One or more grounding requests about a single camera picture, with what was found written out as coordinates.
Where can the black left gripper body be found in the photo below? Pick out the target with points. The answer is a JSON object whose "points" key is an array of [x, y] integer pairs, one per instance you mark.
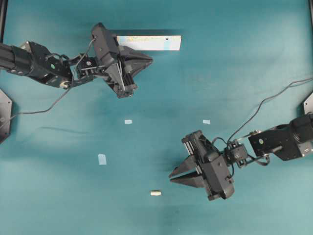
{"points": [[116, 66]]}

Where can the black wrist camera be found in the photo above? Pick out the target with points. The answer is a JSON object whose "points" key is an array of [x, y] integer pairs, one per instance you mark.
{"points": [[104, 42], [215, 173]]}

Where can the blue tape marker lower-left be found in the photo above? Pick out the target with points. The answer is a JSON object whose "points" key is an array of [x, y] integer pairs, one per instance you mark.
{"points": [[102, 159]]}

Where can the black frame post left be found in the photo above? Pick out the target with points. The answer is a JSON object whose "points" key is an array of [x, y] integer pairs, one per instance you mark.
{"points": [[3, 11]]}

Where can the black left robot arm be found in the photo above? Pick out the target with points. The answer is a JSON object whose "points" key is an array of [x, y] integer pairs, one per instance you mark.
{"points": [[38, 63]]}

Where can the blue tape marker left-centre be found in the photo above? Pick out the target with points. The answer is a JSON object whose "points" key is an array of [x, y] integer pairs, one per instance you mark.
{"points": [[128, 121]]}

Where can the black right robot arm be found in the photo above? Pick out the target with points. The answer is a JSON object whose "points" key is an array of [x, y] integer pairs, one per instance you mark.
{"points": [[287, 142]]}

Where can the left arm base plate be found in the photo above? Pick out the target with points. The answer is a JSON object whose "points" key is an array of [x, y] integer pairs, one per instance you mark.
{"points": [[5, 115]]}

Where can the black frame post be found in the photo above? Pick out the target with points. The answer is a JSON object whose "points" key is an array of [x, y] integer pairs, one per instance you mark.
{"points": [[3, 11], [311, 9]]}

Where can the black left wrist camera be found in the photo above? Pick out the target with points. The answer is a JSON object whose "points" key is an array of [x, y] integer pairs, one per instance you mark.
{"points": [[104, 42]]}

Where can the black frame post right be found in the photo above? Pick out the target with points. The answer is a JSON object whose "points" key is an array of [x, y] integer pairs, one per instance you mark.
{"points": [[311, 9]]}

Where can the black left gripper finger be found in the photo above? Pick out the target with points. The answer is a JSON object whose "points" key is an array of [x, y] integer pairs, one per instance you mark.
{"points": [[133, 67], [128, 53]]}

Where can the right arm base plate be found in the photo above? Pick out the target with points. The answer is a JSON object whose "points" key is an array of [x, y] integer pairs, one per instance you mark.
{"points": [[308, 104]]}

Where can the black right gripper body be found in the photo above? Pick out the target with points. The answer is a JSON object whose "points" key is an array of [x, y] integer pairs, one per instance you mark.
{"points": [[193, 142]]}

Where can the white particle board plank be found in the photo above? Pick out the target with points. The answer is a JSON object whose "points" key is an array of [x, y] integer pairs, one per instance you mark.
{"points": [[151, 43]]}

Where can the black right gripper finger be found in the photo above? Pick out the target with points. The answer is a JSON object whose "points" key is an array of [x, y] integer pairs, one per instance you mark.
{"points": [[188, 164], [192, 179]]}

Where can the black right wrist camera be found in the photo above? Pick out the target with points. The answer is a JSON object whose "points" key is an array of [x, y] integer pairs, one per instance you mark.
{"points": [[215, 173]]}

